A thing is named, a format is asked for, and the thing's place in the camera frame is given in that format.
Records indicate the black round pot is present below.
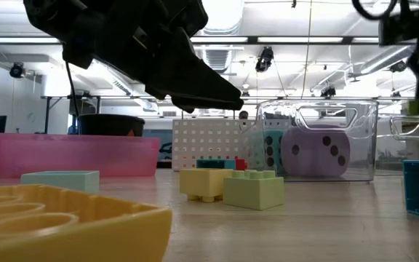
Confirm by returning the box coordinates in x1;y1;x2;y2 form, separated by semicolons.
78;114;146;138

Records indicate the small blue toy block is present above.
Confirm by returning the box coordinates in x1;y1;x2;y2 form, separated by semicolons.
196;158;237;170

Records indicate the purple foam die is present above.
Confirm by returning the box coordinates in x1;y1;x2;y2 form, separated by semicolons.
280;124;351;178

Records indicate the black overhead frame beam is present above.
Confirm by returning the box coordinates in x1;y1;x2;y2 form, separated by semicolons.
0;35;419;45

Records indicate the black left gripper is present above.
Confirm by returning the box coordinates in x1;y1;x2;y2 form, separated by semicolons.
23;0;245;110

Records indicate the large yellow toy block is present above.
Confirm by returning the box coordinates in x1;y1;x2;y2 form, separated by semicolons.
0;183;173;262

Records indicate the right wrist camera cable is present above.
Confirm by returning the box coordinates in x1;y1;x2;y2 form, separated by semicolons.
351;0;399;21

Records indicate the small yellow toy block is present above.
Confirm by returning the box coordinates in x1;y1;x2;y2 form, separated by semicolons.
179;167;234;203

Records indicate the black ceiling-mounted camera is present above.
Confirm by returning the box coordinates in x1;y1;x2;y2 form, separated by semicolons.
320;85;338;98
9;62;25;79
389;60;407;74
255;46;275;73

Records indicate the white perforated basket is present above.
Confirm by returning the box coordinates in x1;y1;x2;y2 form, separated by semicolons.
172;119;260;172

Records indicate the small mint toy block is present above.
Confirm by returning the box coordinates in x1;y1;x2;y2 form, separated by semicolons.
20;170;100;194

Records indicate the clear plastic bin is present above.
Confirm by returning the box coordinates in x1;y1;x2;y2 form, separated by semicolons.
375;114;419;175
255;99;379;182

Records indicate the pink translucent tray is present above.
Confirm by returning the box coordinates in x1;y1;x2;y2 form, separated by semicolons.
0;132;161;179

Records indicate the silver air duct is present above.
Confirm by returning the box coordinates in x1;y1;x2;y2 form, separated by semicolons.
201;0;246;74

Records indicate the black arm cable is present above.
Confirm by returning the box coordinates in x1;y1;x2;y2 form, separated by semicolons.
65;60;81;117

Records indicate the small light green block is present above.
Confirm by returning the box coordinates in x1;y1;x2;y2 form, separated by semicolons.
223;169;286;211

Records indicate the teal foam die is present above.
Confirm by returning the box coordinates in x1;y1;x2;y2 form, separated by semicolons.
255;130;286;175

